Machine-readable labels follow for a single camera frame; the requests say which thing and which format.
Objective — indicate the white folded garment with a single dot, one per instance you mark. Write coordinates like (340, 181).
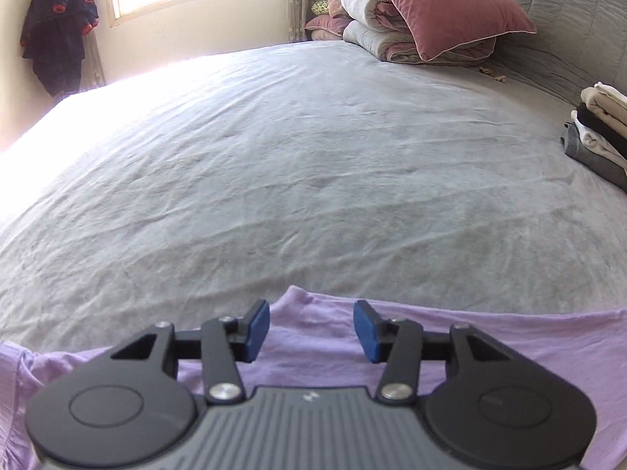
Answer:
(599, 145)

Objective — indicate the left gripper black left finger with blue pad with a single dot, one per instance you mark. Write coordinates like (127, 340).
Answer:
(134, 402)

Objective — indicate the small pink pillow behind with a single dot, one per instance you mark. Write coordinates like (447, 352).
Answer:
(326, 27)

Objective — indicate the dark navy hanging jacket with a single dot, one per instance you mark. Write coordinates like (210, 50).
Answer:
(52, 38)

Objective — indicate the grey quilted headboard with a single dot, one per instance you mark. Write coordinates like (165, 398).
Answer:
(578, 43)

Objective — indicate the lilac long-sleeve garment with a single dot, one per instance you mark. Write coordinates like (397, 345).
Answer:
(312, 343)

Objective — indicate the folded grey pink duvet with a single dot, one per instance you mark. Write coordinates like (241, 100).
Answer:
(378, 27)

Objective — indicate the beige folded garment top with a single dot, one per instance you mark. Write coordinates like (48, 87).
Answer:
(605, 101)

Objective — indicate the green patterned small cushion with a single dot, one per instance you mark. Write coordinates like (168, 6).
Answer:
(320, 7)

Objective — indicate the black folded garment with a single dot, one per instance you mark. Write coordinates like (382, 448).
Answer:
(588, 119)

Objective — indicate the grey bed sheet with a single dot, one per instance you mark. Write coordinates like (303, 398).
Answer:
(191, 190)

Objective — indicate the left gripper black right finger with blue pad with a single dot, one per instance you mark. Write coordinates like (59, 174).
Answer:
(476, 397)

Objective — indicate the grey folded garment bottom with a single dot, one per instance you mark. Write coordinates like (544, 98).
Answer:
(601, 166)

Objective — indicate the large pink velvet pillow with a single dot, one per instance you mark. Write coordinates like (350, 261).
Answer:
(439, 26)

